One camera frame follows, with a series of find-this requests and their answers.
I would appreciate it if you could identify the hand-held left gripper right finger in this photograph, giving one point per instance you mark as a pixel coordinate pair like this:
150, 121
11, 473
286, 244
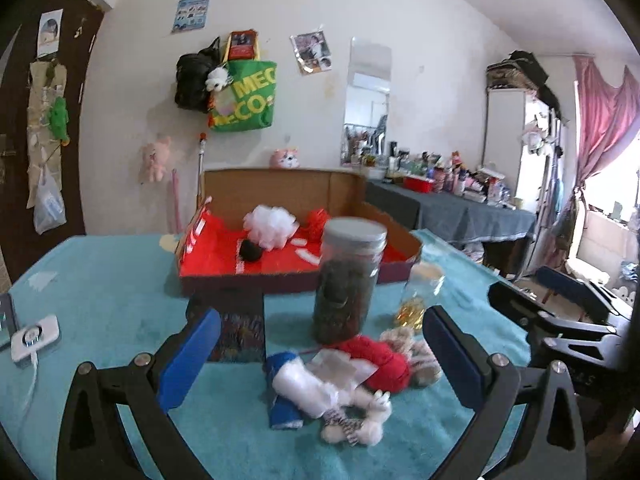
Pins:
450, 357

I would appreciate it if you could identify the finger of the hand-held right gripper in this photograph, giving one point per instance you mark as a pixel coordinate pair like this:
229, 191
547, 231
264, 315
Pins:
575, 285
515, 302

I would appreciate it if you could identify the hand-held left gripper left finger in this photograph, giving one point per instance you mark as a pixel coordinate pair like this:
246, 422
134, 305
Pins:
192, 355

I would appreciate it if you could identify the beige plush toy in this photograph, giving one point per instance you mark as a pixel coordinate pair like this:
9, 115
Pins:
420, 365

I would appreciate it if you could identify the printed tin box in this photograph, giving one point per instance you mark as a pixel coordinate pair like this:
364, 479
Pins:
242, 335

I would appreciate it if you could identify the glass jar golden contents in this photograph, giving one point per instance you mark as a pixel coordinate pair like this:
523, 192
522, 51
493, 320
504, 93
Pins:
412, 305

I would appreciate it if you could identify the red yarn doll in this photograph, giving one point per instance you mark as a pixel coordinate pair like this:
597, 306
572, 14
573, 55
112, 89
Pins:
385, 360

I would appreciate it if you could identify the white teddy bear plush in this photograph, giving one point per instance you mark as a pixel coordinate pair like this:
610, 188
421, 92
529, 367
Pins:
370, 427

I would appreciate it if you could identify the blue sock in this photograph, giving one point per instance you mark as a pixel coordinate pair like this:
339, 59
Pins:
285, 412

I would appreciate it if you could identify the small white cloth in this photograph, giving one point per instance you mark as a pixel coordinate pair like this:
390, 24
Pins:
300, 387

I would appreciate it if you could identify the white tissue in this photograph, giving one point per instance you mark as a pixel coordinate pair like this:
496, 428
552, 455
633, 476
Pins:
332, 365

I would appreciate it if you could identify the black yarn ball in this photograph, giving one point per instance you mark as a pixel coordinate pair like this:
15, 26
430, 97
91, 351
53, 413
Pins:
251, 251

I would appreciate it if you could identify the glass jar dark contents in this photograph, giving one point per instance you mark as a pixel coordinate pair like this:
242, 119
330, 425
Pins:
345, 290

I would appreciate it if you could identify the white mesh bath pouf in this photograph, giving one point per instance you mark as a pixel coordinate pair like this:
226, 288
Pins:
270, 225

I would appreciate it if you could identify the red crochet scrubber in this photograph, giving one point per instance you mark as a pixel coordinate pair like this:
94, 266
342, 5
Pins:
316, 222

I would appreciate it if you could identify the cardboard box red lining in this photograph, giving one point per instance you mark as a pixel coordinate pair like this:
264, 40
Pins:
280, 195

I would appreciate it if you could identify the hanging clothes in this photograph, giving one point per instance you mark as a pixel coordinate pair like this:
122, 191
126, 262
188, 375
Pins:
555, 210

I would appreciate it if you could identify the desk with grey cloth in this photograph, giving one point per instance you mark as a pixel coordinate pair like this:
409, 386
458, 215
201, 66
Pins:
450, 220

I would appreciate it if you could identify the white hanging toy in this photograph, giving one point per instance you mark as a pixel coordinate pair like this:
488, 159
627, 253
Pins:
537, 137

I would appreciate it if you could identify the red basket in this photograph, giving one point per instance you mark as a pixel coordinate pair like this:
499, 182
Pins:
417, 185

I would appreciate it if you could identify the white charger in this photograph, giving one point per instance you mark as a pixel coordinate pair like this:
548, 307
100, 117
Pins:
35, 337

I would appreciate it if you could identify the pink curtain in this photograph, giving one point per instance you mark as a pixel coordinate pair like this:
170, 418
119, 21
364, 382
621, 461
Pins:
600, 120

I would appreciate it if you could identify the white wardrobe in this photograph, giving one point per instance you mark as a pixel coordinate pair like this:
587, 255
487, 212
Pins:
502, 130

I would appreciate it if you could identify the white pole red cap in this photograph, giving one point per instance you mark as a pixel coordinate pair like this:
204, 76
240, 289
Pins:
202, 170

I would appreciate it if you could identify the pink plush toy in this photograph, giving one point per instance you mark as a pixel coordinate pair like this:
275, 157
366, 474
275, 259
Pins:
155, 157

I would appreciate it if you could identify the white plastic bag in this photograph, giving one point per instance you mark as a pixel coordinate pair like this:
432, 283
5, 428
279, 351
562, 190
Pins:
49, 205

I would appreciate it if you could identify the pink cat plush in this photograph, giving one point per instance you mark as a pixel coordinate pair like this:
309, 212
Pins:
285, 158

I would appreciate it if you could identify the patterned suitcase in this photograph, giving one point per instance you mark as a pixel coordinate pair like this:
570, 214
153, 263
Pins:
515, 72

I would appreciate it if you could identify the green tote bag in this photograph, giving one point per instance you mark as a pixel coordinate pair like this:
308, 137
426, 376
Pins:
250, 100

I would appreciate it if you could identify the green plush toy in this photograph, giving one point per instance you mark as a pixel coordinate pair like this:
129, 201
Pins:
59, 117

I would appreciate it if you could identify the black bag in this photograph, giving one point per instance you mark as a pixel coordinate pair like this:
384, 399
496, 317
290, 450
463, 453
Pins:
192, 80

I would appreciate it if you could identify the white panda plush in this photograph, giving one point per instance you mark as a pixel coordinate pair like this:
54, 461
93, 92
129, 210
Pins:
217, 79

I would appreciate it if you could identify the beige hanging door organiser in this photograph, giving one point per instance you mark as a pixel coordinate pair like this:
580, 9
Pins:
40, 110

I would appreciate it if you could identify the photo collage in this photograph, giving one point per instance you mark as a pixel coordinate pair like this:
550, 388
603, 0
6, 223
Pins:
311, 52

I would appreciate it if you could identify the dark brown door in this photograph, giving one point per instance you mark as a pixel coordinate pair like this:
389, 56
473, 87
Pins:
15, 85

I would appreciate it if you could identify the paper picture on door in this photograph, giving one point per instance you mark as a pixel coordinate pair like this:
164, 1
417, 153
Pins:
50, 32

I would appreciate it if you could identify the wall mirror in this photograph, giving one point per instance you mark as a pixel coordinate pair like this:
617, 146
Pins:
370, 60

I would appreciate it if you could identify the blue wall poster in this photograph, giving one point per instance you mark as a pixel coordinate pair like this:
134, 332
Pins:
190, 14

